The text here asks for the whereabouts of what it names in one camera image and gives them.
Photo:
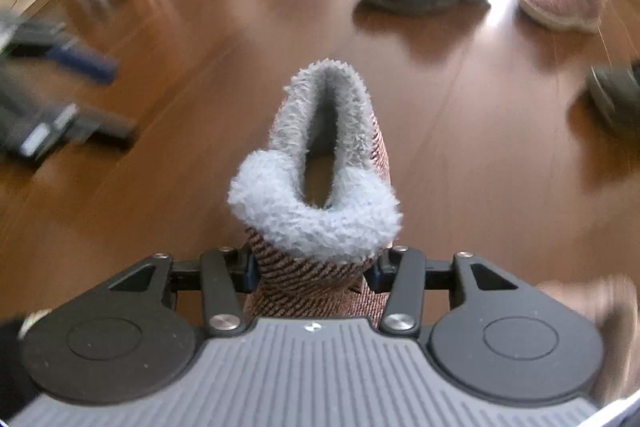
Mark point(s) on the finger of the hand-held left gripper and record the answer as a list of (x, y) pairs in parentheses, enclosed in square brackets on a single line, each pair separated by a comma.
[(100, 125), (82, 59)]

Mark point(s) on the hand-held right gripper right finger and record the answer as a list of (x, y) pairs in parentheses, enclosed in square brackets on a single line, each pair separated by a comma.
[(376, 278)]

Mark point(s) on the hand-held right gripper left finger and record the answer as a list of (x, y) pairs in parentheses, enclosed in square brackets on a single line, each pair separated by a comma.
[(248, 274)]

